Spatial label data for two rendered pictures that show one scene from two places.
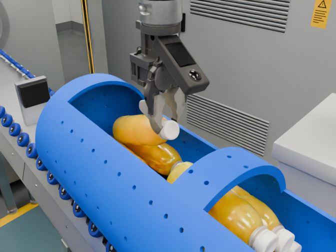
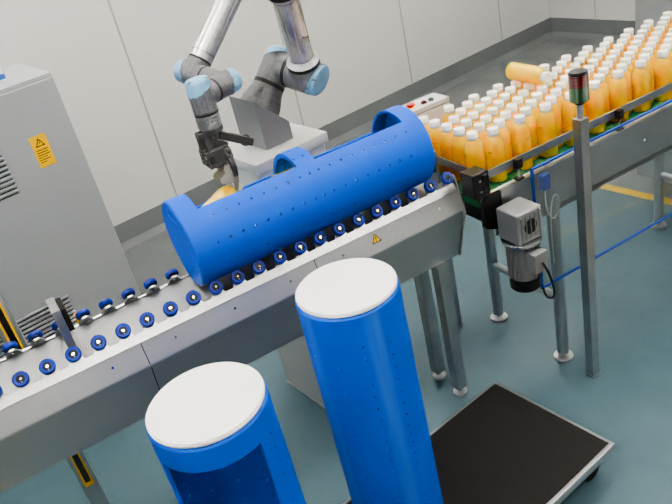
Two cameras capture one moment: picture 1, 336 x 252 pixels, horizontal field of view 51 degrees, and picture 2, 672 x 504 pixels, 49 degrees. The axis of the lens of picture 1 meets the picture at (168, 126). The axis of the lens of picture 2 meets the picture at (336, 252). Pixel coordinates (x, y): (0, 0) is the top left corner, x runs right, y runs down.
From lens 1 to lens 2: 2.12 m
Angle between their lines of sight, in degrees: 63
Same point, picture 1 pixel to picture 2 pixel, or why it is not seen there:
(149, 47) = (211, 144)
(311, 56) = (61, 195)
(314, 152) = (270, 156)
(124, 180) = (281, 186)
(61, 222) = (227, 315)
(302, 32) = (37, 179)
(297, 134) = (252, 160)
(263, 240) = not seen: hidden behind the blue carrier
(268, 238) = not seen: hidden behind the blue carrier
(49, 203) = (203, 324)
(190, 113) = not seen: outside the picture
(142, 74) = (218, 160)
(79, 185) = (260, 221)
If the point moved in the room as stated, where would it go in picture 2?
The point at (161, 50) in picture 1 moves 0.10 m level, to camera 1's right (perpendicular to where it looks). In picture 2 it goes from (227, 135) to (236, 123)
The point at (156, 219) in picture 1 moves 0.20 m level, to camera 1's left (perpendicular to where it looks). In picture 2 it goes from (308, 178) to (295, 208)
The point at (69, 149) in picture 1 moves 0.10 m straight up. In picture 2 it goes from (236, 215) to (226, 185)
